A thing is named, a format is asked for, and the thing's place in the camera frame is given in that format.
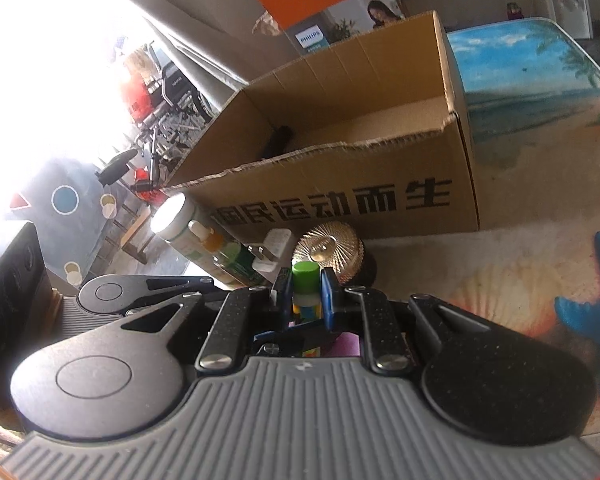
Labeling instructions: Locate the crumpled brown plastic bag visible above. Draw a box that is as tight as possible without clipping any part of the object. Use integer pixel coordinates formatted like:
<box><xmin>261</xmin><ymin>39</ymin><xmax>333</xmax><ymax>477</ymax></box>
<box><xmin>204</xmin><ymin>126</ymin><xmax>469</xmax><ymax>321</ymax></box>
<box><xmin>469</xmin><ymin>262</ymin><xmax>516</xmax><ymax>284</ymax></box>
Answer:
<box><xmin>252</xmin><ymin>10</ymin><xmax>288</xmax><ymax>38</ymax></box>

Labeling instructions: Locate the black tube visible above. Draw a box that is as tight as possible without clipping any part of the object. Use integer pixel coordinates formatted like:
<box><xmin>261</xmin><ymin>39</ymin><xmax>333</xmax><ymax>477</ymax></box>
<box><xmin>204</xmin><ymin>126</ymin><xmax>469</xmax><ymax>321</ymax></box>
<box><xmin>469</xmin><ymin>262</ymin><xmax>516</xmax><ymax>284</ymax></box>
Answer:
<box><xmin>260</xmin><ymin>125</ymin><xmax>295</xmax><ymax>158</ymax></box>

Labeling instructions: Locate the purple paper piece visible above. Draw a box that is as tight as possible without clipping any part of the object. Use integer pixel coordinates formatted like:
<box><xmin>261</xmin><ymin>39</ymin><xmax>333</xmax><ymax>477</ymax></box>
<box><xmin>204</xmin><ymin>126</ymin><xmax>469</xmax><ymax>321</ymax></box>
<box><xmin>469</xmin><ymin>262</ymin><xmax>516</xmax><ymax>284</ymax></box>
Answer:
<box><xmin>337</xmin><ymin>332</ymin><xmax>362</xmax><ymax>358</ymax></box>

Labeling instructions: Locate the gold-lidded dark jar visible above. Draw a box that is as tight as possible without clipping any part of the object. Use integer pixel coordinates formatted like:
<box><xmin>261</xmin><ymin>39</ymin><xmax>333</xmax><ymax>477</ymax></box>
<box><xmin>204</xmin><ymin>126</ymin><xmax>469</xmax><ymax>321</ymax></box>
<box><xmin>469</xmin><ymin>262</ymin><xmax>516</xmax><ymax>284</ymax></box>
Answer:
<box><xmin>292</xmin><ymin>221</ymin><xmax>378</xmax><ymax>286</ymax></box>

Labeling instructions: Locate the white water dispenser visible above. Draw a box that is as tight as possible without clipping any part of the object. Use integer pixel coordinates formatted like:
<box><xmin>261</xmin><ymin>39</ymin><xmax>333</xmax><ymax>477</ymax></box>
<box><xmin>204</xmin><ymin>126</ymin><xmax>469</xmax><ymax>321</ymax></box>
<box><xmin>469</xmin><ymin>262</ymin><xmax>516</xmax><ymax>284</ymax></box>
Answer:
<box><xmin>532</xmin><ymin>0</ymin><xmax>596</xmax><ymax>41</ymax></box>

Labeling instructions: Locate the black round stand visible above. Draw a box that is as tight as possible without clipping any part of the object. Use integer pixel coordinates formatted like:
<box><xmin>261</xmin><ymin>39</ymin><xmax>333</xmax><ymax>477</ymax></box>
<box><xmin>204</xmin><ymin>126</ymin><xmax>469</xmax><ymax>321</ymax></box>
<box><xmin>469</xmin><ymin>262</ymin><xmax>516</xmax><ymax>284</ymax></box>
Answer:
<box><xmin>95</xmin><ymin>149</ymin><xmax>138</xmax><ymax>186</ymax></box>

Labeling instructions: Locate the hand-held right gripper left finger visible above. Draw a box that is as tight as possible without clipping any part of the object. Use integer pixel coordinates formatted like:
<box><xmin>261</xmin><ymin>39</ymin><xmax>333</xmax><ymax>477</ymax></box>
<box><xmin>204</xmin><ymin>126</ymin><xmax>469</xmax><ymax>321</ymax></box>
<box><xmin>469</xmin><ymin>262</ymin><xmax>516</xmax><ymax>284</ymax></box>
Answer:
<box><xmin>122</xmin><ymin>267</ymin><xmax>296</xmax><ymax>372</ymax></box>

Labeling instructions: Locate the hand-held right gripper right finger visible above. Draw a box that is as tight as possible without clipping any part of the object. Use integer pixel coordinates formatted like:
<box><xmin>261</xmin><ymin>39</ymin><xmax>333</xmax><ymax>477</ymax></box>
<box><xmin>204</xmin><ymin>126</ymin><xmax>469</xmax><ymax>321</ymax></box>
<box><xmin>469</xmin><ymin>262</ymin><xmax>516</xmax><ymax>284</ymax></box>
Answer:
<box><xmin>320</xmin><ymin>267</ymin><xmax>487</xmax><ymax>376</ymax></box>

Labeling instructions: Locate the grey dotted floor mat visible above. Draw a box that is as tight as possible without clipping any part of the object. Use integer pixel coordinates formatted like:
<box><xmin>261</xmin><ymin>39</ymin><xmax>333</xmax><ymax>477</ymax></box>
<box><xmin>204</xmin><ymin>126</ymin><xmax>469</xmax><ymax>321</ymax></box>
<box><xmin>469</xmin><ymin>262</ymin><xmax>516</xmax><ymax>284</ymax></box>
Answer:
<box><xmin>0</xmin><ymin>157</ymin><xmax>151</xmax><ymax>286</ymax></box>

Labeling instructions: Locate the wooden stool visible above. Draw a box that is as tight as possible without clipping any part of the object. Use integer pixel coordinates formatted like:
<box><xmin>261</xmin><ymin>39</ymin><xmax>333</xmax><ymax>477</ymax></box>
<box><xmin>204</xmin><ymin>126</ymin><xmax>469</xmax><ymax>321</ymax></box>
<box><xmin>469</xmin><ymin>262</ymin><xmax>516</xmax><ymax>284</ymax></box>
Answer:
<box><xmin>120</xmin><ymin>205</ymin><xmax>156</xmax><ymax>263</ymax></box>

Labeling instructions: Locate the white bottle with green label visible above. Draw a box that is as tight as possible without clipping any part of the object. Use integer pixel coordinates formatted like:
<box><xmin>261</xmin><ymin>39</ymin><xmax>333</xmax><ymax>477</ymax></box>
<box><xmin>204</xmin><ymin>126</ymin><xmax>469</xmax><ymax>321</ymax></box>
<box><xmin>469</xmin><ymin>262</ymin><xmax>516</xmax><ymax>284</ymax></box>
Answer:
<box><xmin>150</xmin><ymin>192</ymin><xmax>241</xmax><ymax>286</ymax></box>

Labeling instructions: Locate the brown cardboard box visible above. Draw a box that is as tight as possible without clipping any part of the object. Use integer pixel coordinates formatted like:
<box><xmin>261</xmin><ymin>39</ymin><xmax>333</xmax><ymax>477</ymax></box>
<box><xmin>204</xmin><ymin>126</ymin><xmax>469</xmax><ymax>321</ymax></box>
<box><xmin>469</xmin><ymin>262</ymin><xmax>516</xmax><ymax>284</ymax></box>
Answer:
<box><xmin>162</xmin><ymin>10</ymin><xmax>481</xmax><ymax>241</ymax></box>

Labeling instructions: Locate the wheelchair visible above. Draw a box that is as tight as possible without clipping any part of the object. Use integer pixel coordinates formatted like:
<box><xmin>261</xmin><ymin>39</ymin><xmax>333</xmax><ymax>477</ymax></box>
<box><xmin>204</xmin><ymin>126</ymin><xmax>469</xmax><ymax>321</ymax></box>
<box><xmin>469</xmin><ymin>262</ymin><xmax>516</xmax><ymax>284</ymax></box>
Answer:
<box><xmin>130</xmin><ymin>60</ymin><xmax>216</xmax><ymax>161</ymax></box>

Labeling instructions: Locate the green-capped glue stick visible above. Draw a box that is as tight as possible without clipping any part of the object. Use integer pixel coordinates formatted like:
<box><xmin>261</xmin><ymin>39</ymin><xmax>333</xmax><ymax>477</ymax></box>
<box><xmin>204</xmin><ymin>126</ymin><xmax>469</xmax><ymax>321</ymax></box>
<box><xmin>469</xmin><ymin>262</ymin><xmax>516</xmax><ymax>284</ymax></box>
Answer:
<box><xmin>291</xmin><ymin>261</ymin><xmax>323</xmax><ymax>323</ymax></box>

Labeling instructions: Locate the red bag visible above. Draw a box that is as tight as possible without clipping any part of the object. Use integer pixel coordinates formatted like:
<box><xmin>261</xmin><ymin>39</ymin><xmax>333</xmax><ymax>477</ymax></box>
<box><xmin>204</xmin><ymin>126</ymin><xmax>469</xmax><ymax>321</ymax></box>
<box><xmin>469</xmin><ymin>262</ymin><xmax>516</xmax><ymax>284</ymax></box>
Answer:
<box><xmin>120</xmin><ymin>72</ymin><xmax>151</xmax><ymax>121</ymax></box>

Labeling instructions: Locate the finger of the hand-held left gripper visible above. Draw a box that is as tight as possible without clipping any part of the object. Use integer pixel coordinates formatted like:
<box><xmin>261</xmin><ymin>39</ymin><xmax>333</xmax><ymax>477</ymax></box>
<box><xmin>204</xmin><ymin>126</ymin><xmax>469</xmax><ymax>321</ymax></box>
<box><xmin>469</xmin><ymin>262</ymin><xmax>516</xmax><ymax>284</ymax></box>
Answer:
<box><xmin>145</xmin><ymin>275</ymin><xmax>231</xmax><ymax>306</ymax></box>

